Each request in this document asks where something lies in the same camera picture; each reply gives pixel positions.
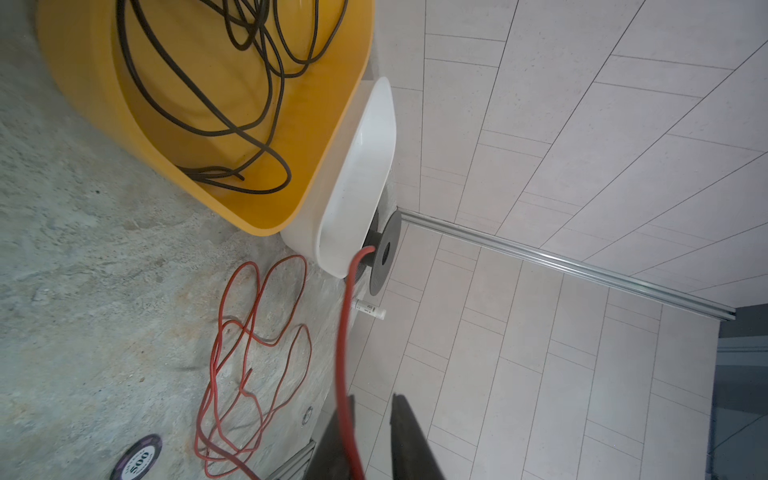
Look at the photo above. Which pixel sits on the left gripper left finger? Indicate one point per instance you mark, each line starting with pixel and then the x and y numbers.
pixel 329 461

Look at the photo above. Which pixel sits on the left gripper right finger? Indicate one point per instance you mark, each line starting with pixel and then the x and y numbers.
pixel 412 458

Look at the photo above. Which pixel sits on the grey cable spool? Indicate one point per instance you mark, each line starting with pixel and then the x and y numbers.
pixel 385 240

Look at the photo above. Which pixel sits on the right poker chip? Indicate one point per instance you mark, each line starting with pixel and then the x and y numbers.
pixel 307 415

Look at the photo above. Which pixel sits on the poker chip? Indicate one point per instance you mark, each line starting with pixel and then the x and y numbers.
pixel 135 463
pixel 307 415

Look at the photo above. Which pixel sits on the small white bottle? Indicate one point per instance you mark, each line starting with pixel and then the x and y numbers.
pixel 374 311

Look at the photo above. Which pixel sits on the centre poker chip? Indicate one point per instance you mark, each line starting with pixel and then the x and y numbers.
pixel 135 463

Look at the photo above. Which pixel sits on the white plastic tray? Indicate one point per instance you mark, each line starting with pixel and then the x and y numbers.
pixel 332 224

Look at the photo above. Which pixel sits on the yellow plastic tray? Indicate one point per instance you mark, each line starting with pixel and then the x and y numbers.
pixel 236 102

